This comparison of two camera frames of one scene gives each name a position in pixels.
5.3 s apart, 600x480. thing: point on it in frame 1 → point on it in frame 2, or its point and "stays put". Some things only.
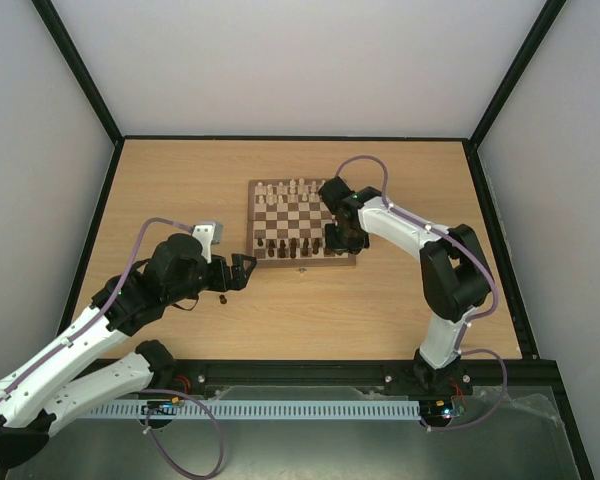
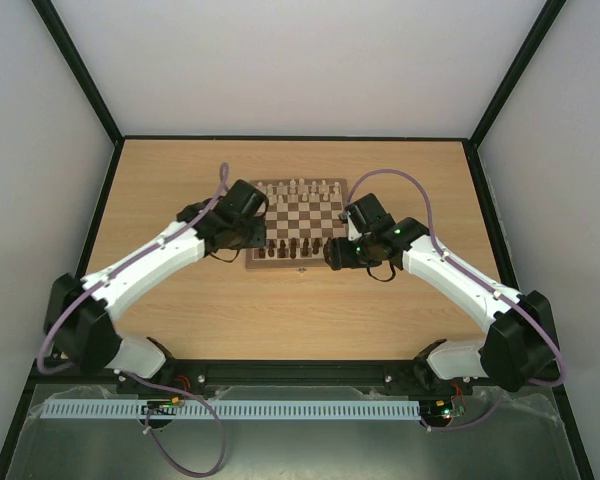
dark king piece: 293,247 stays put
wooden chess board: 286,224 stays put
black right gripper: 342,237 → 334,254
